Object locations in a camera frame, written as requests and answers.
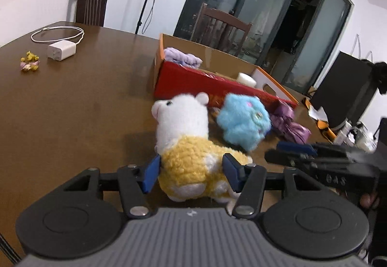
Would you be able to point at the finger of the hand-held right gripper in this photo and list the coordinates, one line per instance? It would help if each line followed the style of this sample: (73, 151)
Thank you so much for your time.
(294, 147)
(281, 158)

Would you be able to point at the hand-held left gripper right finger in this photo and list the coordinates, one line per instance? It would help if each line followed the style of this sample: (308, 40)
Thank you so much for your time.
(231, 173)

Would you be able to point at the person's right hand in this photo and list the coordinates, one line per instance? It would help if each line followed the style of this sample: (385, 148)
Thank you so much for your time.
(369, 200)

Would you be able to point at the purple fluffy headband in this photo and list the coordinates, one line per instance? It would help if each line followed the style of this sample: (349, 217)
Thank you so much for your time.
(181, 56)

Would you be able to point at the blue fluffy plush toy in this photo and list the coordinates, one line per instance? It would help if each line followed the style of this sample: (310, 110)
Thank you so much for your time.
(242, 121)

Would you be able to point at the mauve satin bow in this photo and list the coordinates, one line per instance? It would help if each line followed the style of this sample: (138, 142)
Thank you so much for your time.
(287, 124)

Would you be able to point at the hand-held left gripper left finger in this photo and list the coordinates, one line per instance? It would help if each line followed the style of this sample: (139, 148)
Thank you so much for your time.
(152, 171)

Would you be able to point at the white charger block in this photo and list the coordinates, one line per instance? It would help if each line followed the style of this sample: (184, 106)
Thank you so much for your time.
(62, 50)

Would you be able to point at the black paper bag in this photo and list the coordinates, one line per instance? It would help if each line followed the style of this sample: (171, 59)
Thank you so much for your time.
(344, 88)

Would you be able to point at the orange white wrapper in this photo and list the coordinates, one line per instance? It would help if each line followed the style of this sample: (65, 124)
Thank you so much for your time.
(322, 124)

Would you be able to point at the white round sponge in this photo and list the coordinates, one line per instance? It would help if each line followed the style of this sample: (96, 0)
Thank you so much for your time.
(246, 79)

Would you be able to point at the black fluffy cloth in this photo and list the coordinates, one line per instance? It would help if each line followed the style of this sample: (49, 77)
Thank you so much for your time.
(381, 76)

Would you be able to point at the red orange cardboard box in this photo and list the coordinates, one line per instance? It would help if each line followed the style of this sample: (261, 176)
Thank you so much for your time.
(187, 79)

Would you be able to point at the yellow white plush toy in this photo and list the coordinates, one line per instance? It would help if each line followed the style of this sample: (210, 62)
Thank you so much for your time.
(187, 146)

